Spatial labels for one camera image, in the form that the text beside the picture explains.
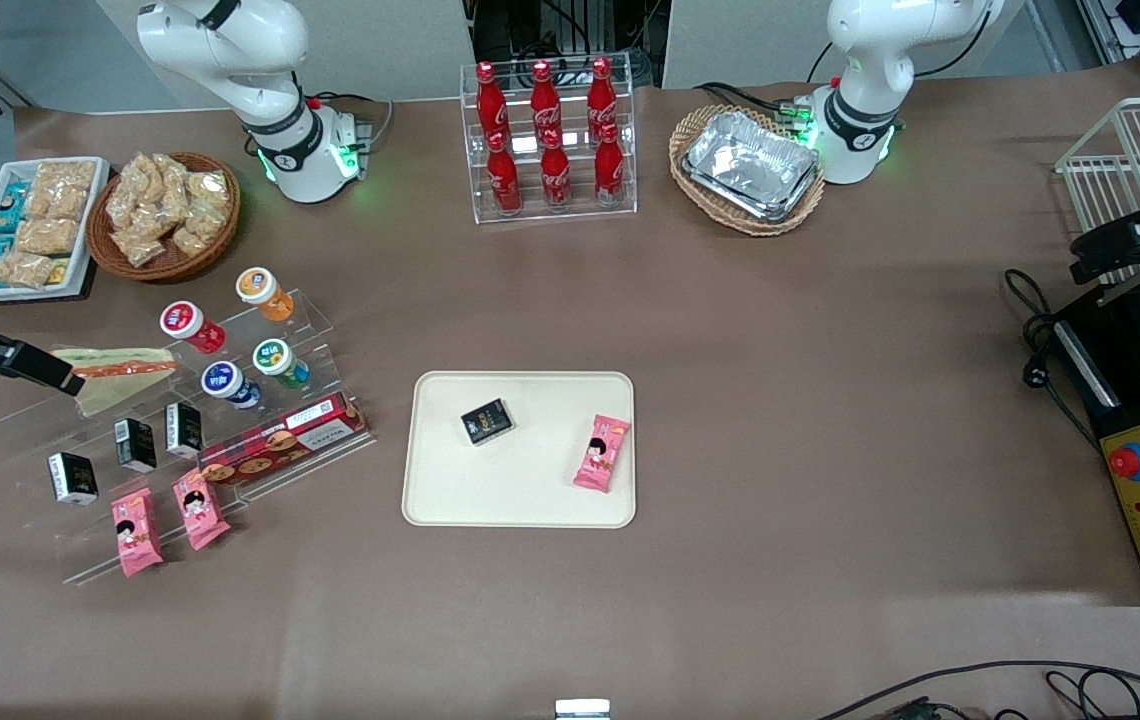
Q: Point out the red gum bottle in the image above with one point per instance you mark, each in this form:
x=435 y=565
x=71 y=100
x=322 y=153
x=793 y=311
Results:
x=188 y=325

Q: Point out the yellow snack packet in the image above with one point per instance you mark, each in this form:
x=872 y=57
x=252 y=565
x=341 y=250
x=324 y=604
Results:
x=57 y=272

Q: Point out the stack of foil trays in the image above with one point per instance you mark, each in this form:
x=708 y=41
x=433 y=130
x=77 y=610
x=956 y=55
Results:
x=750 y=165

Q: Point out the clear bag of beige snacks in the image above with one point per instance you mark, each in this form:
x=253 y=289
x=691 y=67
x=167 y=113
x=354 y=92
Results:
x=192 y=242
x=137 y=247
x=208 y=190
x=122 y=207
x=172 y=175
x=142 y=178
x=20 y=270
x=60 y=190
x=47 y=236

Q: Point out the small black box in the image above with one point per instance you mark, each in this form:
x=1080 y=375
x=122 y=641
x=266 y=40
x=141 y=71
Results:
x=136 y=445
x=73 y=478
x=487 y=422
x=184 y=430

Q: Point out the brown wicker basket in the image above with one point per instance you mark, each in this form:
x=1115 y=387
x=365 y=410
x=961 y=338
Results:
x=100 y=250

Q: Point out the blue gum bottle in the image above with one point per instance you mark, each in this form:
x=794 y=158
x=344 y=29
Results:
x=228 y=384

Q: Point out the red tartan shortbread box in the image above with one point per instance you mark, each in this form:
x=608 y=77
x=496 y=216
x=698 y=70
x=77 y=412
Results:
x=280 y=440

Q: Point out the plastic sandwich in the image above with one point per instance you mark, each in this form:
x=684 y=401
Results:
x=125 y=375

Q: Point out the green gum bottle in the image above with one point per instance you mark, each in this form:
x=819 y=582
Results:
x=278 y=362

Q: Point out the dark background equipment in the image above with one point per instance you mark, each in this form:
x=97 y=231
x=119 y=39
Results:
x=570 y=25

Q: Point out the clear acrylic stepped shelf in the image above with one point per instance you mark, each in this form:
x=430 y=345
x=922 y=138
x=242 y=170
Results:
x=40 y=440

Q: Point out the pink cartoon snack packet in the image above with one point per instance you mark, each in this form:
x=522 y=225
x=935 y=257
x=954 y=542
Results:
x=137 y=532
x=200 y=510
x=601 y=455

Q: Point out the black sealing machine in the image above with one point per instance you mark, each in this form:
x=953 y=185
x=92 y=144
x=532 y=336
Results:
x=1130 y=420

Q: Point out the red cola bottle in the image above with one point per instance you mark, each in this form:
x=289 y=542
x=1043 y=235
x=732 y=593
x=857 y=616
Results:
x=555 y=175
x=601 y=95
x=504 y=180
x=490 y=105
x=544 y=100
x=609 y=170

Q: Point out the cream rectangular tray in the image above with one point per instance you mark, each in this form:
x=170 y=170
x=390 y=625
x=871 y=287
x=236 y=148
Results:
x=530 y=480

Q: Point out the clear acrylic bottle rack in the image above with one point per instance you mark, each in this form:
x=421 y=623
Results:
x=575 y=200

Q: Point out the orange gum bottle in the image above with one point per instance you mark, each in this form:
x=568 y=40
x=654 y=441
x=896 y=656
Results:
x=263 y=292

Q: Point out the light wicker basket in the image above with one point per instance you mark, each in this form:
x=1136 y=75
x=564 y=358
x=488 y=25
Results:
x=745 y=222

